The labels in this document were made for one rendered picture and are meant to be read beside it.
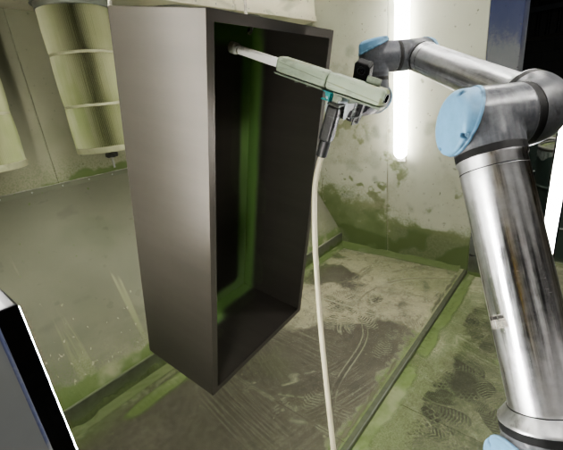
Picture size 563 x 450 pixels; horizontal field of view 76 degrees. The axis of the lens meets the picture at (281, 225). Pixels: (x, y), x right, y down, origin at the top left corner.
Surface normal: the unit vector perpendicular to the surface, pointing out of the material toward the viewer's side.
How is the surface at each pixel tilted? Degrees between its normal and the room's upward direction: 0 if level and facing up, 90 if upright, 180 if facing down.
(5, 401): 90
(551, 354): 64
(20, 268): 57
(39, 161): 90
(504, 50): 90
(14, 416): 90
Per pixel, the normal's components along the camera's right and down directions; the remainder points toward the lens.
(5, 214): 0.59, -0.39
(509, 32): -0.64, 0.32
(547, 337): -0.21, -0.09
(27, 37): 0.77, 0.15
